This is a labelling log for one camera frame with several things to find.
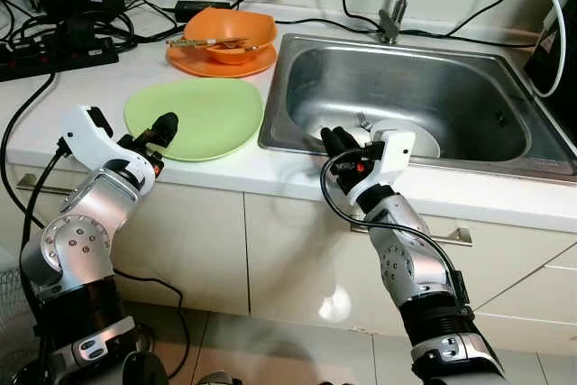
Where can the white bowl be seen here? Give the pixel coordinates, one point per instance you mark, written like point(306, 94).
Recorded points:
point(419, 142)

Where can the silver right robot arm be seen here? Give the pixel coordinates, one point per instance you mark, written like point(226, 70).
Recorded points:
point(406, 259)

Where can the green plate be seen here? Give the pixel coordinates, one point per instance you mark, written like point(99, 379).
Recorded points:
point(207, 114)

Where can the orange plate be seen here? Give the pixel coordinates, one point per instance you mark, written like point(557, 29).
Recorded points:
point(194, 65)

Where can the green-patterned chopstick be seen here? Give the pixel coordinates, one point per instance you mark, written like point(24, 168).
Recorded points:
point(207, 44)
point(194, 41)

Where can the brown wooden spoon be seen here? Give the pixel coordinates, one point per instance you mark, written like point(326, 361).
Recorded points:
point(236, 45)

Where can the stainless steel sink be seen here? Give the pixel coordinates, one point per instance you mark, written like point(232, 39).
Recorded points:
point(451, 87)

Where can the black power adapter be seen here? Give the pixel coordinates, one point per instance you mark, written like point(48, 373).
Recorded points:
point(203, 11)

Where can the orange bowl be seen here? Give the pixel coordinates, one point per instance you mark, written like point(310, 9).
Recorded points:
point(230, 22)

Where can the black power strip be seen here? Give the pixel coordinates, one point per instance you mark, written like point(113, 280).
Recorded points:
point(59, 59)

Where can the black appliance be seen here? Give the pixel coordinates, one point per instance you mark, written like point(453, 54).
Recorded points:
point(554, 69)

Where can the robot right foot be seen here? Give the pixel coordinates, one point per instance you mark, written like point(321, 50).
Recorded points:
point(335, 381)

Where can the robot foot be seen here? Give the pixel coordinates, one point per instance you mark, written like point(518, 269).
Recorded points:
point(216, 378)
point(335, 381)

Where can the white floor fan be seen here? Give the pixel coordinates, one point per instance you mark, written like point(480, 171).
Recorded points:
point(7, 313)

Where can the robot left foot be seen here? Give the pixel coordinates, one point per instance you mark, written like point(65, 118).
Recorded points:
point(216, 378)

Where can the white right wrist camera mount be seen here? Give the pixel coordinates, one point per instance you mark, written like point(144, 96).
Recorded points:
point(392, 155)

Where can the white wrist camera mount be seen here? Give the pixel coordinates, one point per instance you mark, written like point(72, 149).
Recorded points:
point(86, 137)
point(392, 155)

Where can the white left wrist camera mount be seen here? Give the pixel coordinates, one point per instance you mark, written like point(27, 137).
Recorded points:
point(86, 137)

